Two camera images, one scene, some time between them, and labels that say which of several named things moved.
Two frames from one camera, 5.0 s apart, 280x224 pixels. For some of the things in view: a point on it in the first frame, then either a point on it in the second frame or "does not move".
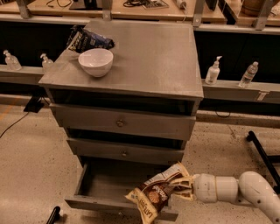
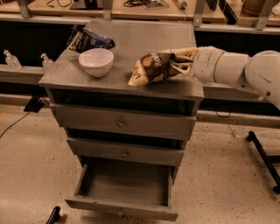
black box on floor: x=34 y=105 does not move
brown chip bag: x=156 y=193 to x=155 y=66
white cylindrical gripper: x=205 y=187 to x=205 y=65
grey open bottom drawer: x=102 y=188 does not move
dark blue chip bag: x=81 y=39 does not move
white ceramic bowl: x=96 y=61 does not move
